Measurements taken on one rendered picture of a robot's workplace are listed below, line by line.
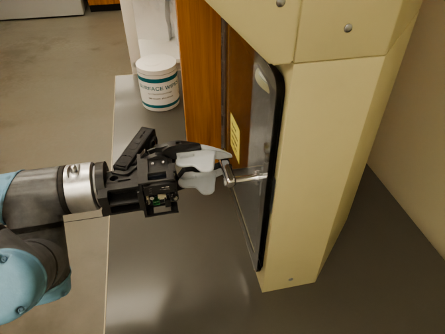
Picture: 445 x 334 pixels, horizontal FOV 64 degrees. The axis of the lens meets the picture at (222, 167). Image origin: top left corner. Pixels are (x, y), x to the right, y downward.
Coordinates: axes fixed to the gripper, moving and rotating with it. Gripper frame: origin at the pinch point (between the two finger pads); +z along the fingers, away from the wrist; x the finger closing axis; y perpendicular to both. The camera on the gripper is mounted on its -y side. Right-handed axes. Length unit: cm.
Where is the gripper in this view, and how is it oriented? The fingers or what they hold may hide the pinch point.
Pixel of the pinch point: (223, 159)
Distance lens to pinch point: 59.4
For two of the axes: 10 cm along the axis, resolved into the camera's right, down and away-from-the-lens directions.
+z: 9.8, -1.4, 1.6
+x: 0.0, -7.7, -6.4
